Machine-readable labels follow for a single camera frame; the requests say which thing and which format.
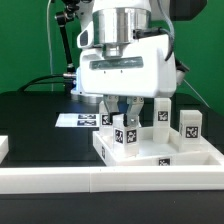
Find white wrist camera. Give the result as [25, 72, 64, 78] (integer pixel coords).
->
[77, 30, 93, 49]

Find white marker base plate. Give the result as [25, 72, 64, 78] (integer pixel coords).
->
[55, 113, 99, 127]

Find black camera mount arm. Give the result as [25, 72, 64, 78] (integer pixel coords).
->
[55, 0, 80, 78]

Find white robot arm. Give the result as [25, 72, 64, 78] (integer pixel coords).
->
[77, 0, 208, 126]

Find white square tabletop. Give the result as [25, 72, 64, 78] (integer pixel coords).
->
[93, 127, 224, 166]

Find white U-shaped obstacle fence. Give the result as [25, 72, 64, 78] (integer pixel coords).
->
[0, 136, 224, 194]

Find grey thin cable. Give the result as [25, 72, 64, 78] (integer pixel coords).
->
[46, 0, 56, 92]

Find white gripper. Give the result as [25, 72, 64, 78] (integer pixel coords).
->
[80, 35, 177, 127]

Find black cable bundle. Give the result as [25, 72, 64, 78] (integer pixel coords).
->
[18, 73, 76, 92]

